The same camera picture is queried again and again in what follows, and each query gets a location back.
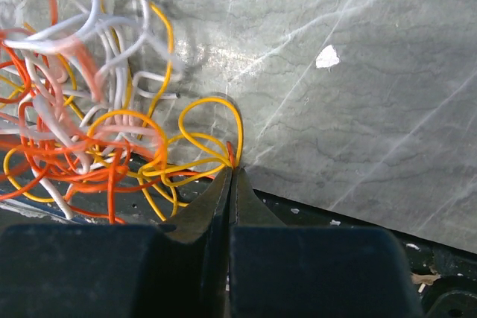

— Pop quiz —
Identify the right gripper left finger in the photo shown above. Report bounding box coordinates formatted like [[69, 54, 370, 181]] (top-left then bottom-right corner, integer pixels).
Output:
[[1, 169, 232, 317]]

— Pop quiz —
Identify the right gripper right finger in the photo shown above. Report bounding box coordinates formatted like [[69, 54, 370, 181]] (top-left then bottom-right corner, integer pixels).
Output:
[[230, 169, 423, 317]]

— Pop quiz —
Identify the yellow cable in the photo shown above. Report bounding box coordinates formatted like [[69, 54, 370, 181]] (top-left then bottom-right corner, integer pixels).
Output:
[[0, 0, 244, 222]]

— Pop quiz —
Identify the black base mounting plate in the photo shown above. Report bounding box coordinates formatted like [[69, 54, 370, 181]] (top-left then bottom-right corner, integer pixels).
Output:
[[1, 169, 476, 317]]

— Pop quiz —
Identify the white cable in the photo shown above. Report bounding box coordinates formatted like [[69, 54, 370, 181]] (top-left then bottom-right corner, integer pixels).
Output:
[[0, 0, 187, 220]]

